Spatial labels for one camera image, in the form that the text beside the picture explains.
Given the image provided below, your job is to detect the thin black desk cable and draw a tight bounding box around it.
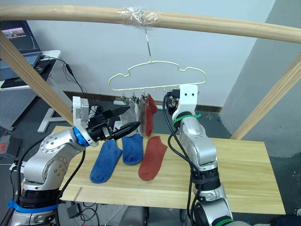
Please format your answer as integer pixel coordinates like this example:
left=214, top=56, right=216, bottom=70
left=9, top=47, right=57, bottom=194
left=41, top=55, right=87, bottom=97

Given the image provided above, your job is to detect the horizontal wooden beam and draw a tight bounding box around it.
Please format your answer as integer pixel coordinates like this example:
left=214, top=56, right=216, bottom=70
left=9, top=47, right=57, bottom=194
left=0, top=5, right=301, bottom=44

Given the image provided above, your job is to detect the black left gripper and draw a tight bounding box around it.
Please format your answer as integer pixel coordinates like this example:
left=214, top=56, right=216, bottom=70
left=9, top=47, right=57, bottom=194
left=87, top=106, right=143, bottom=142

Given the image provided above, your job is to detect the black mouse pad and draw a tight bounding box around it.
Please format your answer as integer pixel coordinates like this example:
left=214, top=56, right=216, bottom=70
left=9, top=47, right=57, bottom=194
left=0, top=58, right=57, bottom=89

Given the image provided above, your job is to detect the brown baseboard strip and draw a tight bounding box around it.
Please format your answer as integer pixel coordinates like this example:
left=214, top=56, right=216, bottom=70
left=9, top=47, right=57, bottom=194
left=63, top=90, right=223, bottom=113

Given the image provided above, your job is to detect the clear tape wrap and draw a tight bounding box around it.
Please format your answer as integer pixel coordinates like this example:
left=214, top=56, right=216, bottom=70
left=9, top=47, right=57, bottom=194
left=116, top=6, right=162, bottom=30

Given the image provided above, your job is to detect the open laptop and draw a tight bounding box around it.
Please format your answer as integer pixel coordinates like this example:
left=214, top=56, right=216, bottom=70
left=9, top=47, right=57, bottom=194
left=0, top=20, right=42, bottom=81

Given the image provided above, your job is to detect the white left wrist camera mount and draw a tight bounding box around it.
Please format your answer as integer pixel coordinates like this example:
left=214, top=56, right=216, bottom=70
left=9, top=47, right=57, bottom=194
left=71, top=96, right=100, bottom=148

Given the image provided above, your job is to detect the slanted wooden post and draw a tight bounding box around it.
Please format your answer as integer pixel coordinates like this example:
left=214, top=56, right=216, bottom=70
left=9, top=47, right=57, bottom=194
left=230, top=52, right=301, bottom=140
left=0, top=30, right=74, bottom=126

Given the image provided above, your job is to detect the white desk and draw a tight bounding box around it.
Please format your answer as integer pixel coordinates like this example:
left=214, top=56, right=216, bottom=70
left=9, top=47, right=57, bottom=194
left=0, top=49, right=62, bottom=95

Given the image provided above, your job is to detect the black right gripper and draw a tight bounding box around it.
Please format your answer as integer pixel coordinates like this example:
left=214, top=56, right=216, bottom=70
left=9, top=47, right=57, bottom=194
left=164, top=89, right=181, bottom=113

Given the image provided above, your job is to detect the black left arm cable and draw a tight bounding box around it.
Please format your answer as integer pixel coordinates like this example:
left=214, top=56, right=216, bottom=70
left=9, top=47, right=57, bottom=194
left=9, top=141, right=87, bottom=226

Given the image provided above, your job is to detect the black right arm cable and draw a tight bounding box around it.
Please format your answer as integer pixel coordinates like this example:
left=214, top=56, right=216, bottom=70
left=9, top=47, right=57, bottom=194
left=163, top=93, right=206, bottom=226

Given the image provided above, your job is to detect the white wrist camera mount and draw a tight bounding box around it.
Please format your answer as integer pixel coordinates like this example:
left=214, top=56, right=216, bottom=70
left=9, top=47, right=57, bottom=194
left=172, top=84, right=198, bottom=123
left=71, top=96, right=100, bottom=148

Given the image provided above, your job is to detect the cream clip hanger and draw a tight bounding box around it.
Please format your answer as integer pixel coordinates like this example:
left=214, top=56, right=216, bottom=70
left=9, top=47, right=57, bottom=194
left=108, top=26, right=208, bottom=95

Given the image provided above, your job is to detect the green cable tie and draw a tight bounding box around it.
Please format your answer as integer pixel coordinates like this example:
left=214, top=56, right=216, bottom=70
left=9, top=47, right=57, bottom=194
left=173, top=113, right=202, bottom=126

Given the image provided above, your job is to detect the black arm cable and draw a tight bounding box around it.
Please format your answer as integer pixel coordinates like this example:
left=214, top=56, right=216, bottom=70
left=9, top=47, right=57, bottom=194
left=163, top=93, right=206, bottom=226
left=9, top=141, right=87, bottom=226

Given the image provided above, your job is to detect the grey and red box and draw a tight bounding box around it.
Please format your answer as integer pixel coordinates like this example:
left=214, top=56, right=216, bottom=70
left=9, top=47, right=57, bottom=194
left=0, top=135, right=23, bottom=160

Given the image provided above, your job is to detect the red sock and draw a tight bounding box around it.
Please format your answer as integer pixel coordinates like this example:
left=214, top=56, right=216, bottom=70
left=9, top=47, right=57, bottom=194
left=144, top=93, right=159, bottom=137
left=138, top=136, right=168, bottom=182

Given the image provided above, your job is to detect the small blue sock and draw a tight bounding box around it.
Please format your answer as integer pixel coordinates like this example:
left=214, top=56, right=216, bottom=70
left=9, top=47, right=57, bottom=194
left=121, top=133, right=144, bottom=166

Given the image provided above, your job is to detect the large blue sock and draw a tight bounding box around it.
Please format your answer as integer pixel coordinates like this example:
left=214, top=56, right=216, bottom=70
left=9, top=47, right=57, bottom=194
left=89, top=140, right=124, bottom=185

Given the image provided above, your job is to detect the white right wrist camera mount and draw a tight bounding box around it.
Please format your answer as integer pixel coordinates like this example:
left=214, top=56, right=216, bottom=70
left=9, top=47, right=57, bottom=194
left=172, top=84, right=198, bottom=123

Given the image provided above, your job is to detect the white pegboard panel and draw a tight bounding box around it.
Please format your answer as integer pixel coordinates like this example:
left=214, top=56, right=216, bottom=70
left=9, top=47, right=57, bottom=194
left=0, top=88, right=39, bottom=130

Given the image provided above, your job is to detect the grey sock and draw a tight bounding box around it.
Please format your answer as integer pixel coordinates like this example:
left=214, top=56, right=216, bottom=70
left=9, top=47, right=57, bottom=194
left=135, top=98, right=148, bottom=137
left=118, top=98, right=138, bottom=137

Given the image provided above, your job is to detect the white floor stand base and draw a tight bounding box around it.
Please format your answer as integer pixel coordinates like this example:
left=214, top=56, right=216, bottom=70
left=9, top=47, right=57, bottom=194
left=37, top=107, right=69, bottom=133

